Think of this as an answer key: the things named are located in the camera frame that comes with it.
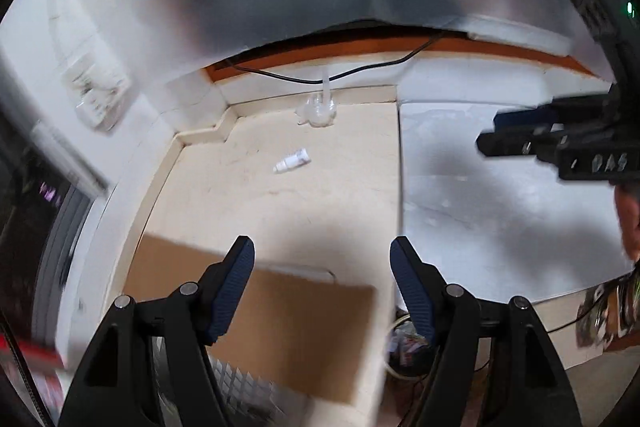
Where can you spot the blurred colourful items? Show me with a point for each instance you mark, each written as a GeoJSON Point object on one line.
{"type": "Point", "coordinates": [610, 307]}

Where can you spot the small white dropper bottle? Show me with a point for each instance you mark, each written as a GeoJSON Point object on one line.
{"type": "Point", "coordinates": [291, 161]}

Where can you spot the round dark trash bin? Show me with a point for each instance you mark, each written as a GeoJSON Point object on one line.
{"type": "Point", "coordinates": [405, 349]}

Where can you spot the dark glass window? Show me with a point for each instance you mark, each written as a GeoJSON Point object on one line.
{"type": "Point", "coordinates": [30, 232]}

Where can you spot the brown cardboard sheet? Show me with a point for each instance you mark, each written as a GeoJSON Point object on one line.
{"type": "Point", "coordinates": [300, 332]}

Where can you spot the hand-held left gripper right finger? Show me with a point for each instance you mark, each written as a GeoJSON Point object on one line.
{"type": "Point", "coordinates": [415, 292]}

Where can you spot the white wall socket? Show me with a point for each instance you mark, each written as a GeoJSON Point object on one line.
{"type": "Point", "coordinates": [100, 99]}

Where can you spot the wooden window sill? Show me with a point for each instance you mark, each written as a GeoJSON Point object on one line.
{"type": "Point", "coordinates": [500, 44]}

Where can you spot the person's right hand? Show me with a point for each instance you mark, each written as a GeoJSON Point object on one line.
{"type": "Point", "coordinates": [629, 217]}

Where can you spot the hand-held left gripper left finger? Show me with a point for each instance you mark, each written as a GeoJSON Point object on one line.
{"type": "Point", "coordinates": [230, 292]}

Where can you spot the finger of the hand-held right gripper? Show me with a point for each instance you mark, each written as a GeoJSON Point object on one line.
{"type": "Point", "coordinates": [510, 144]}
{"type": "Point", "coordinates": [520, 118]}

